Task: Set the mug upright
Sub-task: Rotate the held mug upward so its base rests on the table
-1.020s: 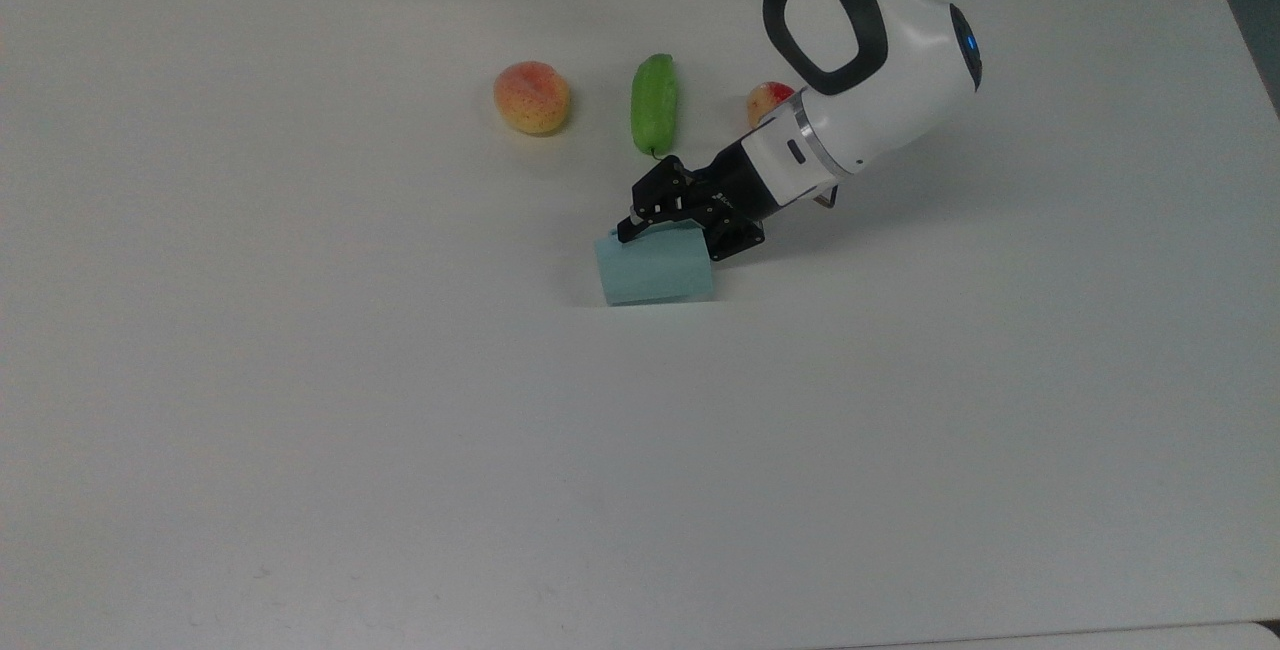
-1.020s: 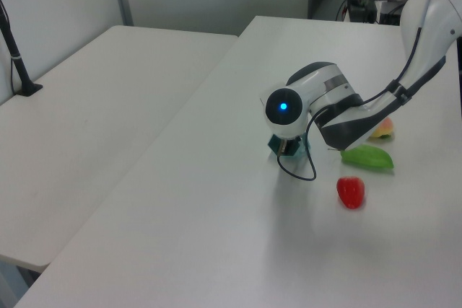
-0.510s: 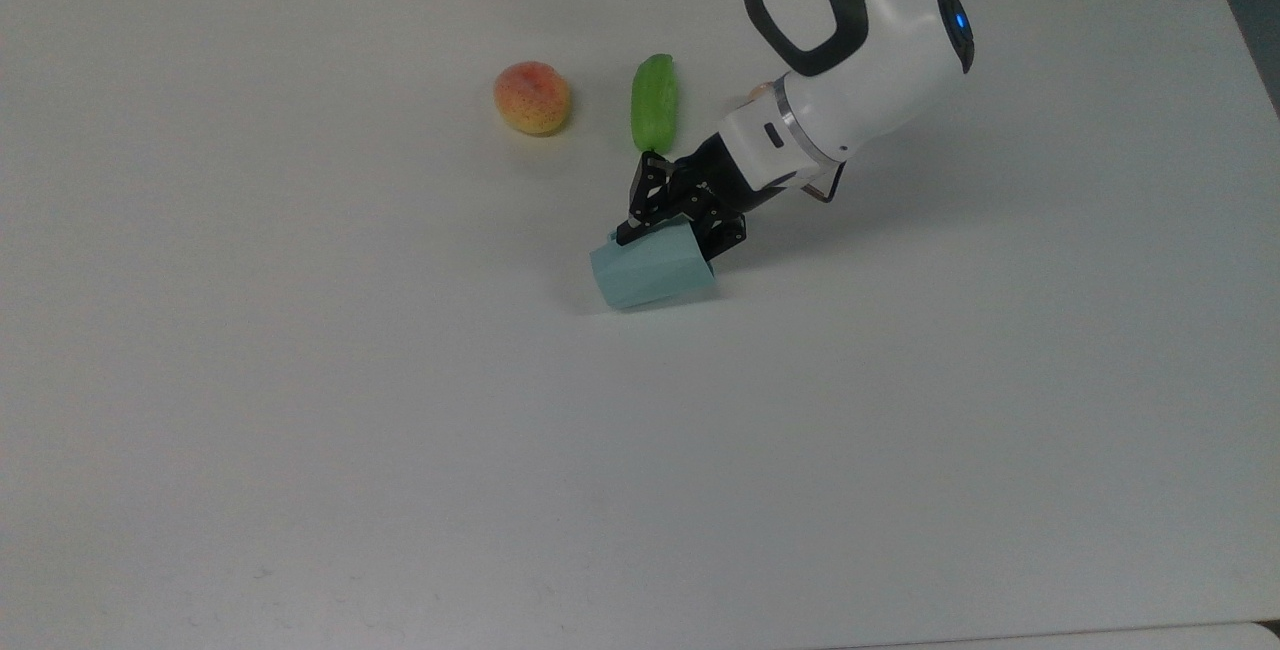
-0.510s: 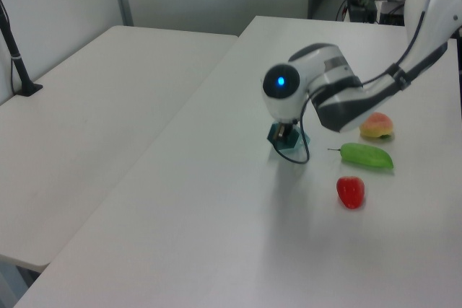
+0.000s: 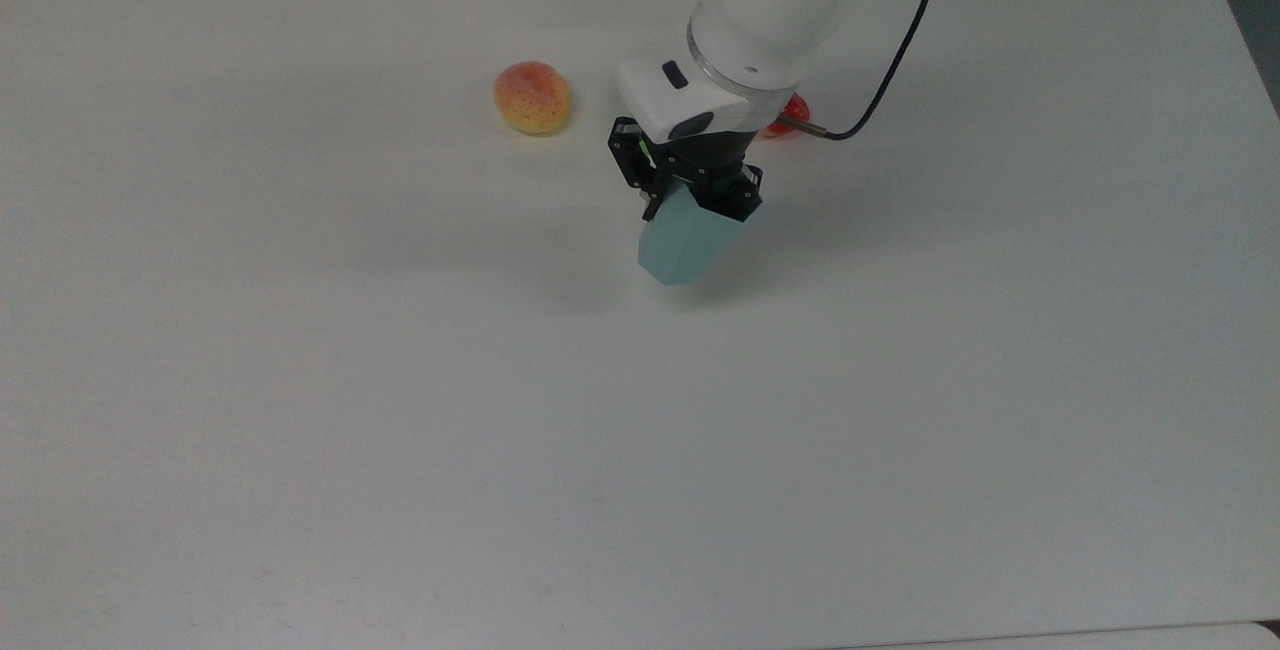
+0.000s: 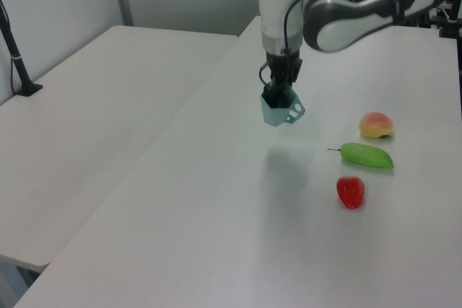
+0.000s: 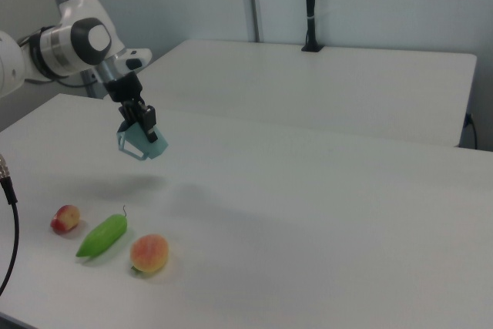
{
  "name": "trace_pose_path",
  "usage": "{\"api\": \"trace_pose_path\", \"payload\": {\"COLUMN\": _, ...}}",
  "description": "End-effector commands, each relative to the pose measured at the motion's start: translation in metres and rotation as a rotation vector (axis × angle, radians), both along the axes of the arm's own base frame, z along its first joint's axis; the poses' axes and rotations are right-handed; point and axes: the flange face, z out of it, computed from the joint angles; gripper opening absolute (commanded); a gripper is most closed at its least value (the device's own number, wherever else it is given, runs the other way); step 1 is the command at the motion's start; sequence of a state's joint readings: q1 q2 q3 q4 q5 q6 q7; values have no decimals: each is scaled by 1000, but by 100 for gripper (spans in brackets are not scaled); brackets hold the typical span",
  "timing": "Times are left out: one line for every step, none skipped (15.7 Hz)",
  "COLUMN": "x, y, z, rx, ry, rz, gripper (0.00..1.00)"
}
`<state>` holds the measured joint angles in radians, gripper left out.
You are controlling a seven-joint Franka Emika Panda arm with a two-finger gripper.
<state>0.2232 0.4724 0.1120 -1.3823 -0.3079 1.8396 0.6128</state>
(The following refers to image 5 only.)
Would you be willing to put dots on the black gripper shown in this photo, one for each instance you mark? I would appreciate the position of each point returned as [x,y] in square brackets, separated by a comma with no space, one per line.
[703,158]

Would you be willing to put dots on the teal block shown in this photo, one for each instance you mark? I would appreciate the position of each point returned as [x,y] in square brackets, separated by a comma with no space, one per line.
[688,242]

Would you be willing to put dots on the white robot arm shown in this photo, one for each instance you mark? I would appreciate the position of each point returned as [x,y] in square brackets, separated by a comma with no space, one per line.
[765,15]

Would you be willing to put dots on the red strawberry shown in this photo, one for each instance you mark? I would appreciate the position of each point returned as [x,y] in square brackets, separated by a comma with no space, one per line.
[792,118]

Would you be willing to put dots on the peach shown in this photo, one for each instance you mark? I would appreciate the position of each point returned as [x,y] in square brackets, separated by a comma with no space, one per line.
[532,98]

